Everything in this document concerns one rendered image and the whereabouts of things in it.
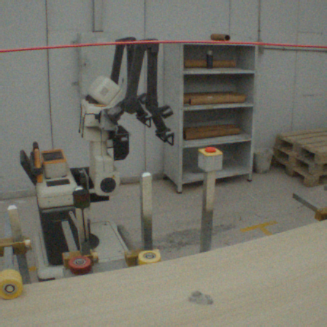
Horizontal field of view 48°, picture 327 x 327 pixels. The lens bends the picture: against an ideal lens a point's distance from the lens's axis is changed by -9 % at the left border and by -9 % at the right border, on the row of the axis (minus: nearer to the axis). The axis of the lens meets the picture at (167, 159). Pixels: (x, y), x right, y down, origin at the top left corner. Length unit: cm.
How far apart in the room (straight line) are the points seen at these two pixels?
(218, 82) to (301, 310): 355
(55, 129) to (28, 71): 66
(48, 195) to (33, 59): 194
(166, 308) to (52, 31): 317
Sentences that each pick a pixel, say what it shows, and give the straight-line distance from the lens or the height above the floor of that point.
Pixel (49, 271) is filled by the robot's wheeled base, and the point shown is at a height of 27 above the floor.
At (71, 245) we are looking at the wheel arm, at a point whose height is 86.
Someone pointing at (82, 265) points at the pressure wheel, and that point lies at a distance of 140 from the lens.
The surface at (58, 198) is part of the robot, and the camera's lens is 230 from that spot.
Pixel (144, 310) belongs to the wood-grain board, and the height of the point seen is 90.
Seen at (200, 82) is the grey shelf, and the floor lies 107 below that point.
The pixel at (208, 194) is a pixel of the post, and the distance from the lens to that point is 158.
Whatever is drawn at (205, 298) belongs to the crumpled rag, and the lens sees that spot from 123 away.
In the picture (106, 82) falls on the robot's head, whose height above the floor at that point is 137.
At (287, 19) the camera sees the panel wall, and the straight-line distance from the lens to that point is 501.
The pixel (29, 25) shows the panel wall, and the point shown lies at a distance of 392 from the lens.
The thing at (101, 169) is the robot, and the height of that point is 83.
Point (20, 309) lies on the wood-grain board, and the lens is 126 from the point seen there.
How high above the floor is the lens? 169
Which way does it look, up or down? 19 degrees down
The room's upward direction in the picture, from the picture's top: straight up
